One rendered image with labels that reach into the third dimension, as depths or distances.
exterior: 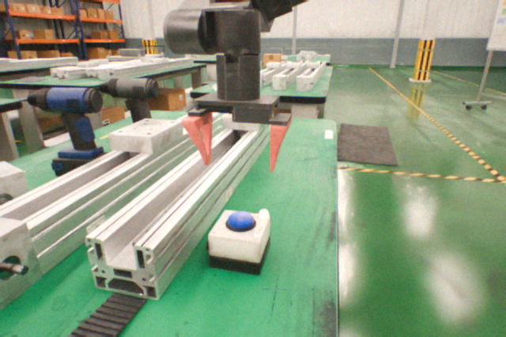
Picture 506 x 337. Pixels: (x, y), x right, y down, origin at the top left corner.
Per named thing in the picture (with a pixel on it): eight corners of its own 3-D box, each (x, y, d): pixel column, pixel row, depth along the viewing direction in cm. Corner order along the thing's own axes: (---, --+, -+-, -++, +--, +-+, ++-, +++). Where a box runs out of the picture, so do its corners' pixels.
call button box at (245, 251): (259, 276, 48) (260, 240, 46) (198, 266, 50) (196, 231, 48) (270, 245, 55) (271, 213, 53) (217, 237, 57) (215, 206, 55)
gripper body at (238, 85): (211, 104, 48) (209, 51, 45) (280, 108, 46) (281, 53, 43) (194, 114, 42) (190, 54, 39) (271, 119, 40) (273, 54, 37)
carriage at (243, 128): (259, 140, 93) (259, 117, 90) (223, 138, 95) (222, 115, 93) (270, 126, 107) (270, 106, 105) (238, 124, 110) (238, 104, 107)
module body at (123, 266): (159, 301, 43) (152, 248, 40) (95, 287, 46) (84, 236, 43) (272, 138, 116) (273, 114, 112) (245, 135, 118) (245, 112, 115)
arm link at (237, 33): (245, -2, 35) (269, 2, 40) (195, 1, 38) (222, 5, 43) (246, 64, 38) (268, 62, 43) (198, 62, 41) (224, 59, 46)
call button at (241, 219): (250, 236, 48) (250, 224, 47) (224, 232, 49) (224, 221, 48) (256, 222, 52) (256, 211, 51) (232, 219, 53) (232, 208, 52)
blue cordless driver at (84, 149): (102, 179, 81) (85, 90, 73) (28, 176, 83) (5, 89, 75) (117, 168, 88) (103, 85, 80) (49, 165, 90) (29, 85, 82)
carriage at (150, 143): (154, 164, 74) (150, 136, 72) (112, 160, 77) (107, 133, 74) (184, 145, 89) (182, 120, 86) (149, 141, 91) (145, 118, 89)
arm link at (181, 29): (261, -60, 38) (282, 1, 45) (184, -48, 43) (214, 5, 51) (224, 20, 35) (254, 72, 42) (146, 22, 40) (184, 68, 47)
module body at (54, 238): (43, 277, 48) (28, 227, 45) (-10, 266, 50) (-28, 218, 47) (221, 134, 120) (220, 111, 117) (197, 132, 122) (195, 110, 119)
